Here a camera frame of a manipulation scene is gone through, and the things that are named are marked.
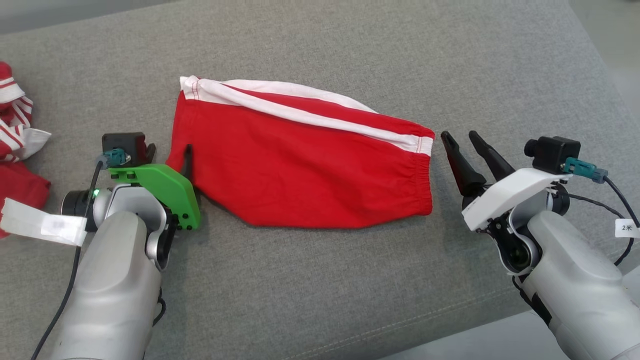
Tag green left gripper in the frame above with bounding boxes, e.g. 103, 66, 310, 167
107, 143, 202, 232

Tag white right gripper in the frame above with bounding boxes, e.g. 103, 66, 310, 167
440, 130, 573, 232

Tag red shorts white side stripe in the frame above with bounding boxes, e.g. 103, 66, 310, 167
166, 75, 436, 230

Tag red jersey shirt white sleeves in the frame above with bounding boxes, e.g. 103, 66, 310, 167
0, 61, 52, 239

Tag white tape label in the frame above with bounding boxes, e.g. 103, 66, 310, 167
0, 198, 88, 247

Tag black left cable teal plug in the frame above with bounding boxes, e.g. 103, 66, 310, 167
30, 148, 132, 360

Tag black cable teal plug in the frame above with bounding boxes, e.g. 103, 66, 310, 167
564, 157, 640, 227
30, 148, 132, 360

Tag black right cable teal plug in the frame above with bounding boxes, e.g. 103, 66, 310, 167
564, 157, 640, 227

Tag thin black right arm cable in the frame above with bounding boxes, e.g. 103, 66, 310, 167
565, 192, 637, 267

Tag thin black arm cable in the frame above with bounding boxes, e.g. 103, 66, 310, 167
152, 287, 167, 327
565, 192, 637, 267

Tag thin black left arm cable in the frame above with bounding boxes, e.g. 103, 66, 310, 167
152, 287, 167, 327

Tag small white printed cable tag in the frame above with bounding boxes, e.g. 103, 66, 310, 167
615, 218, 640, 239

